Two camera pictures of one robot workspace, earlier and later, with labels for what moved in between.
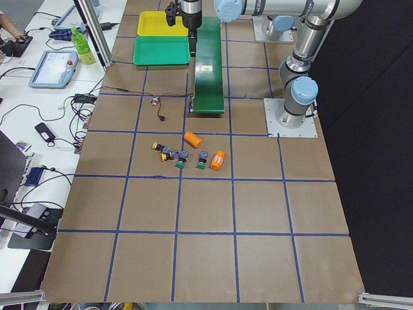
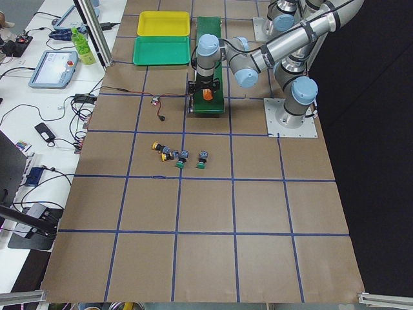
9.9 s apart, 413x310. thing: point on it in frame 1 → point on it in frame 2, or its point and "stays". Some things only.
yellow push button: [173, 155] stays
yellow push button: [156, 146] stays
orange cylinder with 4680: [217, 159] → [207, 94]
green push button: [202, 159] stays
